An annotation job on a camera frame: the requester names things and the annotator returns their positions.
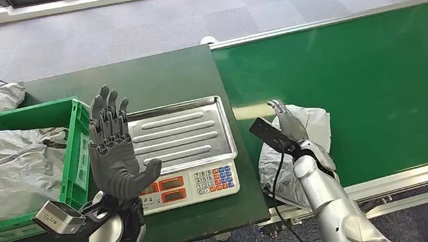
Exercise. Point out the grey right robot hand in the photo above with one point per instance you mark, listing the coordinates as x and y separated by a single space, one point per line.
292 125

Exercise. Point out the dark green table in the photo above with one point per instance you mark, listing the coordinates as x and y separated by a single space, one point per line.
154 78

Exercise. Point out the white electronic weighing scale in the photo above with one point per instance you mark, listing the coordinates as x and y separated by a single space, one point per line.
184 139

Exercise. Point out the large grey poly package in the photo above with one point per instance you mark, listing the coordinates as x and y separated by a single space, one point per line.
13 177

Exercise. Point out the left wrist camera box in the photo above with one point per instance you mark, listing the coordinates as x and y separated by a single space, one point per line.
59 219

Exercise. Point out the green plastic basket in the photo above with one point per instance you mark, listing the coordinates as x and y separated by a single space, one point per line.
74 158

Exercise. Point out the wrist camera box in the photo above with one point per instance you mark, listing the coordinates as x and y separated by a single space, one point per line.
271 132
59 219

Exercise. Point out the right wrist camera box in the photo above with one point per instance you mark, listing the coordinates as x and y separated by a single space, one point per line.
271 132

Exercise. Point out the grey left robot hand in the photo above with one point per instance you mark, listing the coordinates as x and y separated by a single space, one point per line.
115 166

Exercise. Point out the green conveyor belt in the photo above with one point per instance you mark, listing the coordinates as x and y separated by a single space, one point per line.
374 91

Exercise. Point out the grey poly mailer package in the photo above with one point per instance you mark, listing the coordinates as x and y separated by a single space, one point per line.
318 125

